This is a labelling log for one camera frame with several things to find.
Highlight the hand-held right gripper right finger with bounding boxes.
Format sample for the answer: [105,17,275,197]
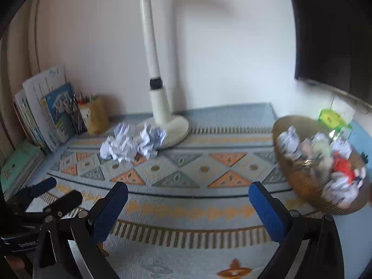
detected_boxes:
[248,181,345,279]

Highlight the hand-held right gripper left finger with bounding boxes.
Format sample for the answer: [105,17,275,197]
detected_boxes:
[33,182,129,279]

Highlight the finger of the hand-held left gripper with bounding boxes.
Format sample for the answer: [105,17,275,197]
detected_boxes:
[9,177,58,210]
[26,190,83,226]

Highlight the brown woven basket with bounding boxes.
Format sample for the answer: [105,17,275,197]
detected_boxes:
[272,116,369,216]

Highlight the white paper ball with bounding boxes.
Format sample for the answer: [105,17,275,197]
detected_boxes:
[100,122,137,162]
[322,171,360,209]
[137,123,168,159]
[331,139,352,158]
[277,126,302,160]

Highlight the pale pink soft item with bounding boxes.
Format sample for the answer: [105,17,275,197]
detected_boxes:
[299,139,313,162]

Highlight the orange snack packet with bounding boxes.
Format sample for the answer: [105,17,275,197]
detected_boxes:
[333,151,357,181]

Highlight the green flat book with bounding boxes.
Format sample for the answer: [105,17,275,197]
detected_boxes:
[0,141,46,199]

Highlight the row of thin books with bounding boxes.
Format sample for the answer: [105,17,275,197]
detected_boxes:
[13,89,44,152]

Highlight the dark mesh pencil holder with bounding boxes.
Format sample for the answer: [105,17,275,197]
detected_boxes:
[69,93,88,134]

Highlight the patterned table mat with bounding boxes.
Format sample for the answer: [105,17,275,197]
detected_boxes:
[29,102,372,279]

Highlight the blue picture book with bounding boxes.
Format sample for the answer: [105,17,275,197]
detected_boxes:
[43,82,78,140]

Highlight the upright books and folders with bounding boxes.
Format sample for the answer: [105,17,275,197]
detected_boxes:
[23,66,67,152]

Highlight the green tissue packet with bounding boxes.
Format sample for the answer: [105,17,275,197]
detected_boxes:
[318,109,353,140]

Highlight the white desk lamp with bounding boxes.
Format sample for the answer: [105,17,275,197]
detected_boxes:
[90,0,190,149]

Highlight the black wall television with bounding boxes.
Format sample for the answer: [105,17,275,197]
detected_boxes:
[286,0,372,105]

